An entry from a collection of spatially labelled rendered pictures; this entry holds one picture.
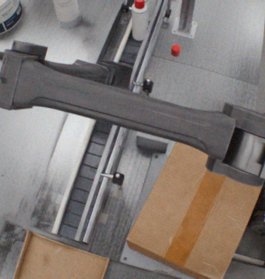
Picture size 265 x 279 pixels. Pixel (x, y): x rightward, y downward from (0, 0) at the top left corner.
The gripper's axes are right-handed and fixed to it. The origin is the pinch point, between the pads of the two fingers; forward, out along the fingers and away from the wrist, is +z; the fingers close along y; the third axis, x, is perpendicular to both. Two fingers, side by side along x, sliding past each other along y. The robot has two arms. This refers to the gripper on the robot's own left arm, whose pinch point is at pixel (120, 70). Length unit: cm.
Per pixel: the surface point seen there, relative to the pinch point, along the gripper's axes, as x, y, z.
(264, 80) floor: -1, -71, 120
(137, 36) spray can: -11.7, -0.8, 12.8
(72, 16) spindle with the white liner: -14.3, 23.9, 11.2
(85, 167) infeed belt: 28.2, 1.2, -15.9
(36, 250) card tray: 54, 9, -31
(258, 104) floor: 14, -69, 108
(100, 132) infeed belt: 18.9, 0.4, -8.3
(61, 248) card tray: 51, 1, -29
